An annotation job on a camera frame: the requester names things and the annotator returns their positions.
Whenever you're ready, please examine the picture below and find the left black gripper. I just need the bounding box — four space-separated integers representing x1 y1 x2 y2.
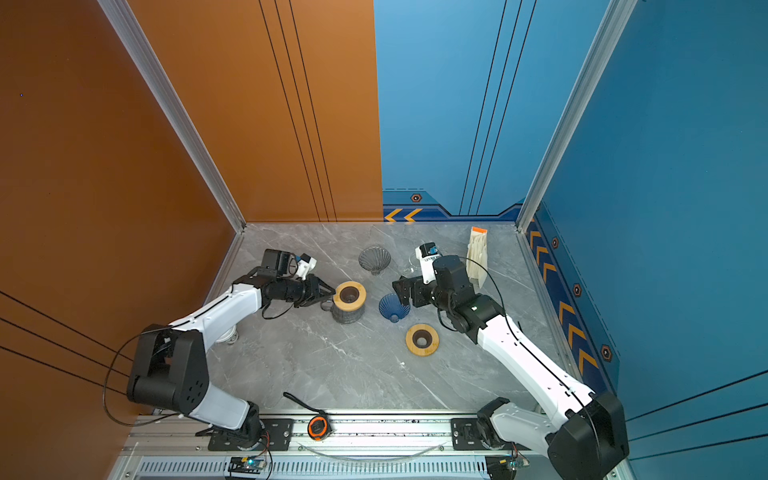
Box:
277 275 336 308

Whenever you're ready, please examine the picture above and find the wooden ring holder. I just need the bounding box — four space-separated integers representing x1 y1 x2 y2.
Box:
405 324 440 357
333 281 367 312

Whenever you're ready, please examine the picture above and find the grey glass dripper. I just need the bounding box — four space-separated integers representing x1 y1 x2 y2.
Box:
358 245 392 275

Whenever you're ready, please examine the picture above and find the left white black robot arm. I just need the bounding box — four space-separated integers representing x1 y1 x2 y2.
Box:
126 249 336 450

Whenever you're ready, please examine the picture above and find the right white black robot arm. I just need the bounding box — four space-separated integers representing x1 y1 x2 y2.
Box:
392 243 630 479

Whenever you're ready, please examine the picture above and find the blue ribbed dripper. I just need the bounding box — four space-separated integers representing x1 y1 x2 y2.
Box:
378 293 411 323

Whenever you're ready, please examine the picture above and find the grey glass carafe mug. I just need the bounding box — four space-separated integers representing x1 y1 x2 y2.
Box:
320 300 365 324

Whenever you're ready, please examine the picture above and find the orange black tape measure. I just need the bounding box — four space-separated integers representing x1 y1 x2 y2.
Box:
282 391 332 441

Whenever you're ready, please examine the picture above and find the green circuit board left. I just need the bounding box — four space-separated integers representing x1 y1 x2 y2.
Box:
227 456 269 479

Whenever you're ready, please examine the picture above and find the circuit board right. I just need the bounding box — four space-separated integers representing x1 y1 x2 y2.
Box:
485 456 530 480

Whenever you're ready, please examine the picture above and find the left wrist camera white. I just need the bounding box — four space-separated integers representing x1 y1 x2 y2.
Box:
294 254 317 280

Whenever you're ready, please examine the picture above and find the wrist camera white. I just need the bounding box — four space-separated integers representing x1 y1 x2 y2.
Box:
415 242 441 284
294 254 317 280

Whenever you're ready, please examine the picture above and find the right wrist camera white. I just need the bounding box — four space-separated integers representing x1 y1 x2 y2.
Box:
415 242 441 284

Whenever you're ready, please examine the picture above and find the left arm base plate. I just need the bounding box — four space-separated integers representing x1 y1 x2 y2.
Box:
207 418 294 452

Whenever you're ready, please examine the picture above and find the aluminium rail front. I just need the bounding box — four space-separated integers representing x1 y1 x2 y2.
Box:
120 410 536 461

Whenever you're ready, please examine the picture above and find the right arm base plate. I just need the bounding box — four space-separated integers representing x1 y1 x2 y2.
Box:
450 417 491 451

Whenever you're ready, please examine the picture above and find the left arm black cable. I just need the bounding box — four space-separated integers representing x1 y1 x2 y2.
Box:
103 326 181 427

